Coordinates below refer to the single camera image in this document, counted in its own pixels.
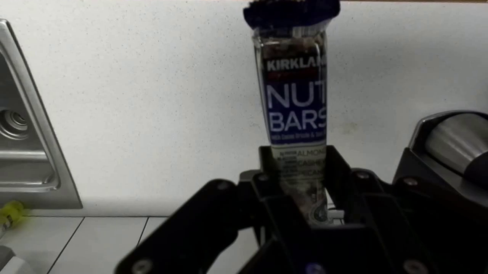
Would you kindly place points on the black steel coffee maker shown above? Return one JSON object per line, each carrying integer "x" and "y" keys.
{"x": 414, "y": 146}

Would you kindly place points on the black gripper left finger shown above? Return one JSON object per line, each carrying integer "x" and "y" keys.
{"x": 203, "y": 223}

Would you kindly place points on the green sponge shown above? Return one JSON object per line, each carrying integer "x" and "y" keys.
{"x": 11, "y": 213}

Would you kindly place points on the stainless steel sink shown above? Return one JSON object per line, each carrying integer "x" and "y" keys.
{"x": 25, "y": 153}

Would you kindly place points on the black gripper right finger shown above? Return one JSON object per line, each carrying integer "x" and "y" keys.
{"x": 402, "y": 229}

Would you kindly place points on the blue nut bar wrapper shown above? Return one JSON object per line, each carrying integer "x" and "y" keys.
{"x": 298, "y": 101}

